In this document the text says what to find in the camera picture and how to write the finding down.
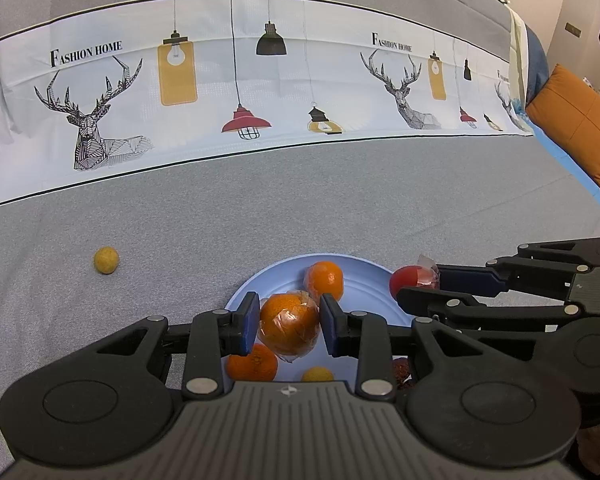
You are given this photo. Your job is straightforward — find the yellow small fruit back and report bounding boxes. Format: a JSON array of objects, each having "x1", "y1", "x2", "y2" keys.
[{"x1": 93, "y1": 246, "x2": 120, "y2": 275}]

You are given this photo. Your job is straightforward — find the yellow small fruit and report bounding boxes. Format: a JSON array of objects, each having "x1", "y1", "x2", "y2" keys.
[
  {"x1": 301, "y1": 366, "x2": 335, "y2": 382},
  {"x1": 93, "y1": 246, "x2": 120, "y2": 275}
]

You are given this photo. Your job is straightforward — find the orange cushion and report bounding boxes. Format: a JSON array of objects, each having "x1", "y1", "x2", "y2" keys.
[{"x1": 526, "y1": 64, "x2": 600, "y2": 188}]

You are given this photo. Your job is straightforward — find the red fruit back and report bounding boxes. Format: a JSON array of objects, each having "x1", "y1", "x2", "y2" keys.
[{"x1": 389, "y1": 255, "x2": 439, "y2": 299}]

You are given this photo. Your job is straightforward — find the red date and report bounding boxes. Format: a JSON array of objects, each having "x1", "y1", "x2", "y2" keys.
[{"x1": 392, "y1": 358, "x2": 414, "y2": 390}]

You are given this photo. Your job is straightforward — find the bare orange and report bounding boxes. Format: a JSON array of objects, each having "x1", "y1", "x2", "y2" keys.
[{"x1": 225, "y1": 344, "x2": 278, "y2": 382}]

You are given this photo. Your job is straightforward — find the oval orange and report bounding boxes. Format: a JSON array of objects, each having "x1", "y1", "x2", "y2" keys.
[{"x1": 304, "y1": 260, "x2": 344, "y2": 304}]

